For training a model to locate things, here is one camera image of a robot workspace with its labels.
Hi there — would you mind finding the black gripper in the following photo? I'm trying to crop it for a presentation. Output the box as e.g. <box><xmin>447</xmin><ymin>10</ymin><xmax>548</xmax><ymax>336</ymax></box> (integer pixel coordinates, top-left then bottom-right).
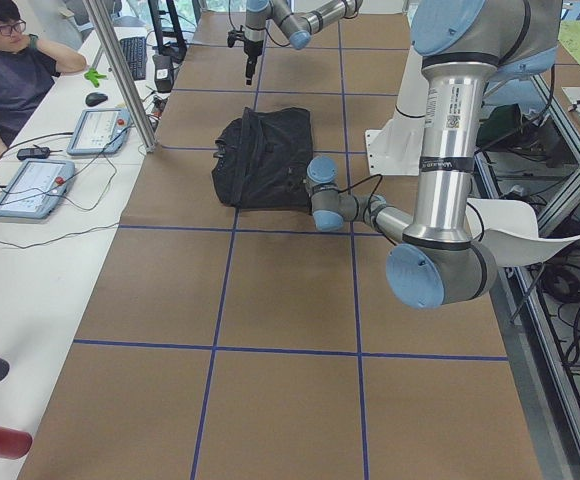
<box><xmin>244</xmin><ymin>39</ymin><xmax>262</xmax><ymax>86</ymax></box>

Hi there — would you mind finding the black graphic t-shirt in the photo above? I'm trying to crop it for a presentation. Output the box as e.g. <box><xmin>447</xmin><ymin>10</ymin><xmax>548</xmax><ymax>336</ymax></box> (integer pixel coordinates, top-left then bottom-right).
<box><xmin>212</xmin><ymin>107</ymin><xmax>313</xmax><ymax>210</ymax></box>

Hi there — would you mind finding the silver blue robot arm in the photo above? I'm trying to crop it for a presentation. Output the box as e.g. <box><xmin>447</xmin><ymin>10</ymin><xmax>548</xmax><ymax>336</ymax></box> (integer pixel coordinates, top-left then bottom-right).
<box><xmin>305</xmin><ymin>1</ymin><xmax>562</xmax><ymax>308</ymax></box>
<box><xmin>238</xmin><ymin>0</ymin><xmax>363</xmax><ymax>85</ymax></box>

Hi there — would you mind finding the black box on desk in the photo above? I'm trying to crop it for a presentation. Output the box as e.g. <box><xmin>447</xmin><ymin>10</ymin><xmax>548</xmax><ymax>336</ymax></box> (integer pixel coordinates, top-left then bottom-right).
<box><xmin>152</xmin><ymin>54</ymin><xmax>174</xmax><ymax>93</ymax></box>

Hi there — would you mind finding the black keyboard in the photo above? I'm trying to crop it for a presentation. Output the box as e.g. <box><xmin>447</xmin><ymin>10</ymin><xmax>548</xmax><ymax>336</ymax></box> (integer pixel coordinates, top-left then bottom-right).
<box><xmin>119</xmin><ymin>36</ymin><xmax>147</xmax><ymax>80</ymax></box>

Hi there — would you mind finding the green plastic toy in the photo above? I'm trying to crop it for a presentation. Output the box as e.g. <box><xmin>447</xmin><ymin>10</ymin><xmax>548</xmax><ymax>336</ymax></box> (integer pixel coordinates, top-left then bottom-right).
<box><xmin>84</xmin><ymin>68</ymin><xmax>107</xmax><ymax>88</ymax></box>

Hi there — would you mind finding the black computer mouse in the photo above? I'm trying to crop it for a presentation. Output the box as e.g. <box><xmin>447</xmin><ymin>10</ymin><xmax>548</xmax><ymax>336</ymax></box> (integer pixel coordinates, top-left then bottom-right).
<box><xmin>84</xmin><ymin>92</ymin><xmax>108</xmax><ymax>107</ymax></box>

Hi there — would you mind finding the upper blue teach pendant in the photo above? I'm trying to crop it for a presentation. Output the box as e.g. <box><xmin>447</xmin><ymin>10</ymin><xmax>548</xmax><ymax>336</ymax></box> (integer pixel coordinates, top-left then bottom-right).
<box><xmin>66</xmin><ymin>108</ymin><xmax>131</xmax><ymax>156</ymax></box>

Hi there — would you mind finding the blue teach pendant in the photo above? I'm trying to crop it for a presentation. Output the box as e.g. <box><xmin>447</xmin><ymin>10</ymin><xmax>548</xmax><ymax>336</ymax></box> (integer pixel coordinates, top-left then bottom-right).
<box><xmin>0</xmin><ymin>159</ymin><xmax>76</xmax><ymax>220</ymax></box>
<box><xmin>66</xmin><ymin>108</ymin><xmax>131</xmax><ymax>156</ymax></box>

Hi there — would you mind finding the small black remote device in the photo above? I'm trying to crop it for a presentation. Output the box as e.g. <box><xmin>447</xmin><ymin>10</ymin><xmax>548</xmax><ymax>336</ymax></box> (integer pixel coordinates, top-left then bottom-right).
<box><xmin>16</xmin><ymin>147</ymin><xmax>51</xmax><ymax>161</ymax></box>

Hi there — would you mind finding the seated man in blue shirt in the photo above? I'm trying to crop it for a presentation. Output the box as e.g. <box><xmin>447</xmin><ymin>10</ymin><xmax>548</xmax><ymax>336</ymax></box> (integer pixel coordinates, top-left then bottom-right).
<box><xmin>0</xmin><ymin>1</ymin><xmax>86</xmax><ymax>157</ymax></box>

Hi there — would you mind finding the lower blue teach pendant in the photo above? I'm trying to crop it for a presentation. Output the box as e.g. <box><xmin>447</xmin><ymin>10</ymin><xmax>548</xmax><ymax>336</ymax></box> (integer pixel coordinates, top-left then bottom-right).
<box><xmin>0</xmin><ymin>159</ymin><xmax>76</xmax><ymax>220</ymax></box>

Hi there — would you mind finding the white paper sheet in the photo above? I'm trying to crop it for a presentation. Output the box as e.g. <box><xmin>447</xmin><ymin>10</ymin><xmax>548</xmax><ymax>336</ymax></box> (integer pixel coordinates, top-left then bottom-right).
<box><xmin>466</xmin><ymin>198</ymin><xmax>580</xmax><ymax>267</ymax></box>

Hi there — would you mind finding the aluminium frame post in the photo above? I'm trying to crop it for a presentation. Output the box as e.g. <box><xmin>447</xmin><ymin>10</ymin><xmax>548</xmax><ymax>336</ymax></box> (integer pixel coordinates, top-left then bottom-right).
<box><xmin>83</xmin><ymin>0</ymin><xmax>157</xmax><ymax>153</ymax></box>

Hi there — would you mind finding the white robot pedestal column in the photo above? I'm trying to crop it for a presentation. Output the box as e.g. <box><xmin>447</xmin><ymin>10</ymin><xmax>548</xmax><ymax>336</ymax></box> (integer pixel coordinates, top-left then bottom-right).
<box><xmin>365</xmin><ymin>46</ymin><xmax>429</xmax><ymax>176</ymax></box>

